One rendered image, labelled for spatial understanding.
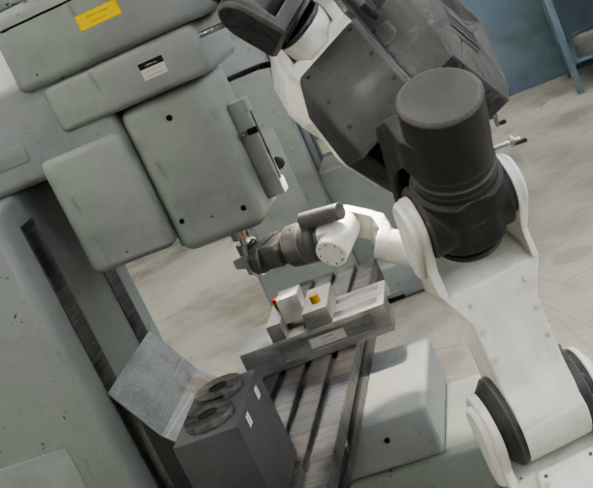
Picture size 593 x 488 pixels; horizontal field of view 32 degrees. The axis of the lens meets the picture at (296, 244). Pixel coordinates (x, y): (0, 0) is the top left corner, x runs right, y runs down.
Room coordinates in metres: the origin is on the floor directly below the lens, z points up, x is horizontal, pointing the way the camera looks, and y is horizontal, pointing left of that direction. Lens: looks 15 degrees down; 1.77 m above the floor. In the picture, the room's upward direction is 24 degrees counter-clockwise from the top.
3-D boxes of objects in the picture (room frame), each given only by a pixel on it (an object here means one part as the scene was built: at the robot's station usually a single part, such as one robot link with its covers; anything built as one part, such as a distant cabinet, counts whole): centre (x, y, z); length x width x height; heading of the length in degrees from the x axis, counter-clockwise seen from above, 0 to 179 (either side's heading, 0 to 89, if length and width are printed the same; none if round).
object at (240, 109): (2.09, -0.01, 1.45); 0.04 x 0.04 x 0.21; 74
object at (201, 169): (2.12, 0.10, 1.47); 0.21 x 0.19 x 0.32; 164
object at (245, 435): (1.66, 0.24, 1.05); 0.22 x 0.12 x 0.20; 167
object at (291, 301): (2.23, 0.06, 1.06); 0.06 x 0.05 x 0.06; 167
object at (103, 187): (2.17, 0.28, 1.47); 0.24 x 0.19 x 0.26; 164
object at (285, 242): (2.06, 0.02, 1.23); 0.13 x 0.12 x 0.10; 143
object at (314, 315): (2.22, 0.01, 1.04); 0.15 x 0.06 x 0.04; 167
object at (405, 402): (2.12, 0.10, 0.81); 0.50 x 0.35 x 0.12; 74
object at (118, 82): (2.13, 0.14, 1.68); 0.34 x 0.24 x 0.10; 74
